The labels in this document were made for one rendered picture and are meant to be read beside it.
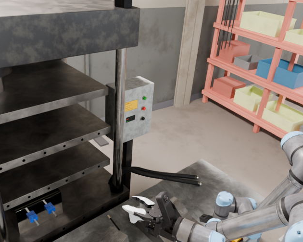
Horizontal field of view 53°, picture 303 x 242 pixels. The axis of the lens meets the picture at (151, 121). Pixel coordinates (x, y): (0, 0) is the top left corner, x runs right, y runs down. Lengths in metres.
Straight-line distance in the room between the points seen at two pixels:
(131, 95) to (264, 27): 2.93
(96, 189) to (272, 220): 1.40
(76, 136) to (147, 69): 2.91
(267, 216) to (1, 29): 1.16
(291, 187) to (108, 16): 1.11
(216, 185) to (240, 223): 1.22
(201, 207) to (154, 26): 2.94
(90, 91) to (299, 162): 1.12
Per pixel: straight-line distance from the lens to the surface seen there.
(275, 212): 1.09
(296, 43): 4.33
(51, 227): 2.01
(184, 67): 4.97
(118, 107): 1.82
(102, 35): 1.55
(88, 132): 1.86
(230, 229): 1.18
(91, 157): 2.08
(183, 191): 2.23
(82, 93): 1.75
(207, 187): 2.31
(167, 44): 4.71
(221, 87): 5.25
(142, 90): 2.07
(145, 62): 4.53
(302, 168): 1.38
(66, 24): 1.44
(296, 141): 1.45
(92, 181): 2.28
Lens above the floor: 2.26
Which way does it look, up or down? 29 degrees down
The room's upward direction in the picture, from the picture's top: 5 degrees clockwise
